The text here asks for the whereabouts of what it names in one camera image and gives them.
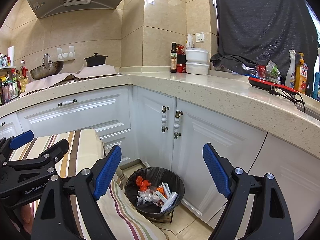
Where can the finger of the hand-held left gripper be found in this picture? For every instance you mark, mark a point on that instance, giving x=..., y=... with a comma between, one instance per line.
x=22, y=138
x=53, y=150

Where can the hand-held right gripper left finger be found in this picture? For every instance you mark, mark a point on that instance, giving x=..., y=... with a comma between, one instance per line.
x=108, y=172

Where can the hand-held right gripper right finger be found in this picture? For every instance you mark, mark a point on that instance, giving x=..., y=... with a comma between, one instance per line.
x=216, y=170

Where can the orange plastic wrapper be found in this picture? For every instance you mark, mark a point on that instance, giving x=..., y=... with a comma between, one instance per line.
x=143, y=183

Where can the clear plastic bag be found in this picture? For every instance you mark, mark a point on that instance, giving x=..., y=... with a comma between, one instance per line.
x=147, y=197

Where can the black waste bin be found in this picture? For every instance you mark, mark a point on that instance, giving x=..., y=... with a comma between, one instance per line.
x=155, y=173

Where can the white stick packet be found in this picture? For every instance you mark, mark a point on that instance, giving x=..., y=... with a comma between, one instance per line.
x=167, y=188

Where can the small orange wrapper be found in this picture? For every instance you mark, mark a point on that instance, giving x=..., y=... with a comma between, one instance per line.
x=160, y=190

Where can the blue white packet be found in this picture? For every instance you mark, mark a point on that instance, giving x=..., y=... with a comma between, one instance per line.
x=170, y=201

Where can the green white small packet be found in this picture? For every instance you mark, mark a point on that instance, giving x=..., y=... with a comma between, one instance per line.
x=161, y=196

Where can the person's left forearm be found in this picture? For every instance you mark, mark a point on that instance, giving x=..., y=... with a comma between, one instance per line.
x=27, y=215

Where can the striped tablecloth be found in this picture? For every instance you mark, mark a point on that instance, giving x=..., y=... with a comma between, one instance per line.
x=82, y=142

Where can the white kitchen cabinet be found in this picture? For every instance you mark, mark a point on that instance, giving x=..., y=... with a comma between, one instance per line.
x=200, y=135

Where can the cluster of condiment bottles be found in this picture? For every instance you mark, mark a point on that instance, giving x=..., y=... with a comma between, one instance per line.
x=10, y=87

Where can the steel wok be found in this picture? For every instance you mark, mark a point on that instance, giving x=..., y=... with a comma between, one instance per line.
x=47, y=71

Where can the beige cloth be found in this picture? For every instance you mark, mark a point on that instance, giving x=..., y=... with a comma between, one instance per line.
x=75, y=76

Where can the paper towel roll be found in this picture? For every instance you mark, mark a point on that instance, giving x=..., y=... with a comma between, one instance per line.
x=10, y=56

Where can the beige stone countertop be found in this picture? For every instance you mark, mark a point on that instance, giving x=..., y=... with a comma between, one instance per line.
x=212, y=85

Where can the red flat cooker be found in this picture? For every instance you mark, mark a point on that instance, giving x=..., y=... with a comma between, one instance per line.
x=260, y=83

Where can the black pot with lid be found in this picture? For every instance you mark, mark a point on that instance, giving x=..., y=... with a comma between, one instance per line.
x=96, y=61

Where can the white lidded container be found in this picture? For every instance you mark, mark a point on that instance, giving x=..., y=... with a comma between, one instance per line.
x=197, y=55
x=197, y=68

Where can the red packaging boxes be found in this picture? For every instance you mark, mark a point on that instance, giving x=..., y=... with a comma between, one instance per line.
x=181, y=66

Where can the clear plastic box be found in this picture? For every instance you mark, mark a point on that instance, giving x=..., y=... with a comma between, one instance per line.
x=268, y=73

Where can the steel sink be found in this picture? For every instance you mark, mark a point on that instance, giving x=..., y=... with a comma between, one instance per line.
x=312, y=112

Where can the dark glass bottle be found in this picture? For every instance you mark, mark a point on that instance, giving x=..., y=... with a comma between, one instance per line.
x=173, y=60

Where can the white spray bottle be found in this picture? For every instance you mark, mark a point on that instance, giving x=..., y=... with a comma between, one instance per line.
x=290, y=75

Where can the orange pump bottle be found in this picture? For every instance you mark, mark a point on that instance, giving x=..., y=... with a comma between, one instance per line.
x=301, y=78

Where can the white printed bag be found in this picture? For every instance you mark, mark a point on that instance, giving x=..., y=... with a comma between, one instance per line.
x=190, y=42

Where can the blue bottle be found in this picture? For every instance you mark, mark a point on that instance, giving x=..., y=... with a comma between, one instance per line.
x=317, y=87

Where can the dark grey cloth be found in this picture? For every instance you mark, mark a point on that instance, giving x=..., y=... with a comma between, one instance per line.
x=262, y=22

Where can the white wall hook rack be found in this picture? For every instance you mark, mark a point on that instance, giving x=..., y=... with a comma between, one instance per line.
x=65, y=53

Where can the white wall socket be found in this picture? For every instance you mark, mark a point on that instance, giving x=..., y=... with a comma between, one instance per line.
x=200, y=37

